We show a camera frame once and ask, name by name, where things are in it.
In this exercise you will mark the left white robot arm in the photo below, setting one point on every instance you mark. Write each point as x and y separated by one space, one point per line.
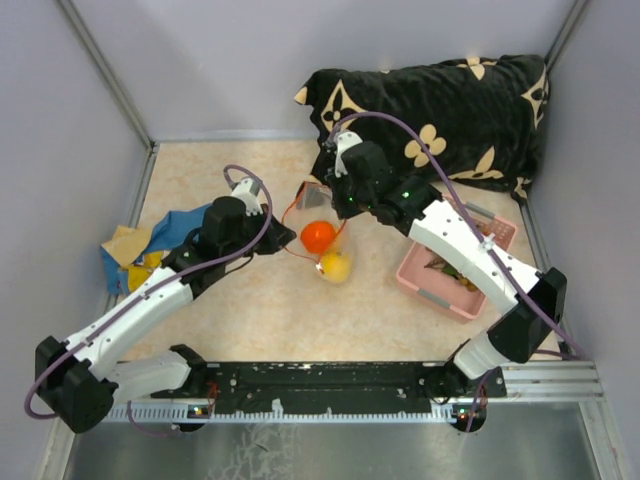
84 376

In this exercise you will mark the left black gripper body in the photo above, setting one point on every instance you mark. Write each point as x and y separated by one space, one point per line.
253 228

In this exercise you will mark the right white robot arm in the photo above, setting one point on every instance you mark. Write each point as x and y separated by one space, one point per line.
529 301

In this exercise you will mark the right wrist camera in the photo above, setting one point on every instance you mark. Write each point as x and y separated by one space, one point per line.
338 147

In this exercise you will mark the yellow blue cartoon bag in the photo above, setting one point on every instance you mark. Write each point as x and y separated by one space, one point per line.
131 256

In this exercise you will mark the orange persimmon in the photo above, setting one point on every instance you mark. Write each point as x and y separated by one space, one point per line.
317 236

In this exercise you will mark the clear zip top bag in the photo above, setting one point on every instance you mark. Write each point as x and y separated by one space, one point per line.
312 203

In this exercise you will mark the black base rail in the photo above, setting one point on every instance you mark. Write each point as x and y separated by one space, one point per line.
318 388

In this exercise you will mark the brown longan bunch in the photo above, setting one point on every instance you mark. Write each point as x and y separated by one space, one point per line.
439 264

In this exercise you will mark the pink plastic basket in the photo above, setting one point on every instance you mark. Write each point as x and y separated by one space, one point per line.
420 277

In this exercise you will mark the yellow lemon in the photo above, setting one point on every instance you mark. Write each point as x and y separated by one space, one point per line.
335 266

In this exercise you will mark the black floral pillow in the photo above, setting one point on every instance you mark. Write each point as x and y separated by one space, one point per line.
481 119

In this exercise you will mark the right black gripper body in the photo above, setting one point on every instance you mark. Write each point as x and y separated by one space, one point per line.
349 200

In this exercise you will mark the blue cloth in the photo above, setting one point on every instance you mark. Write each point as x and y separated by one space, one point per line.
177 224

